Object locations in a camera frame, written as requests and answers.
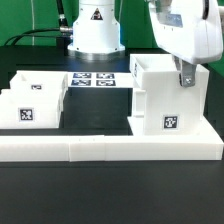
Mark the white marker tag plate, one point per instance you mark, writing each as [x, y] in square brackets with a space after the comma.
[100, 80]

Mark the white front drawer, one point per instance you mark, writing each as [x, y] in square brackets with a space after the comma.
[30, 110]

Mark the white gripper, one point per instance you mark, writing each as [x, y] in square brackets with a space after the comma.
[190, 30]

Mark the white drawer cabinet box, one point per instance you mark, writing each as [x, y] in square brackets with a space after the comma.
[160, 105]

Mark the white drawer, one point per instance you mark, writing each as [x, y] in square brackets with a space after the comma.
[47, 81]
[30, 110]

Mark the white L-shaped obstacle wall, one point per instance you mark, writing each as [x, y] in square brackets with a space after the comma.
[206, 145]

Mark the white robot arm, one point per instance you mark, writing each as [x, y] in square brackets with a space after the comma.
[96, 32]

